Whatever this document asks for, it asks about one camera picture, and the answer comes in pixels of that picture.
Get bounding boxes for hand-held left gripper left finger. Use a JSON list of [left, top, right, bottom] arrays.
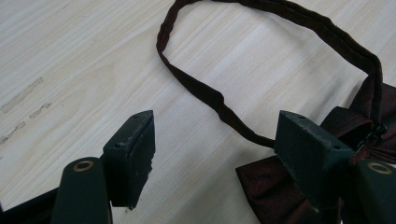
[[102, 109, 156, 210]]

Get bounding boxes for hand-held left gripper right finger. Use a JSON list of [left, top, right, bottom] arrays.
[[274, 109, 355, 210]]

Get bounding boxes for plain dark red bow tie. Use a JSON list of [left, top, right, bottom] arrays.
[[156, 0, 396, 224]]

